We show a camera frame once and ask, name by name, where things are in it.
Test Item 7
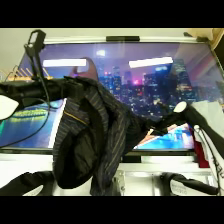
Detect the white garment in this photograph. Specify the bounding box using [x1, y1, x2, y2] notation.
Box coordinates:
[191, 99, 224, 189]

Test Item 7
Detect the red garment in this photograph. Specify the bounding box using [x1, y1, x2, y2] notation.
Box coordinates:
[192, 131, 211, 169]

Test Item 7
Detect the wooden rack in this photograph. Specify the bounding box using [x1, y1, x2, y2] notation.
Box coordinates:
[3, 65, 54, 83]

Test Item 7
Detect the silver frame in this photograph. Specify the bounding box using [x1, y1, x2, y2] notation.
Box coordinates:
[31, 169, 224, 197]

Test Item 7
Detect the blue striped shirt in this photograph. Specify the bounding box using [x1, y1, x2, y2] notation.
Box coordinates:
[51, 76, 158, 197]

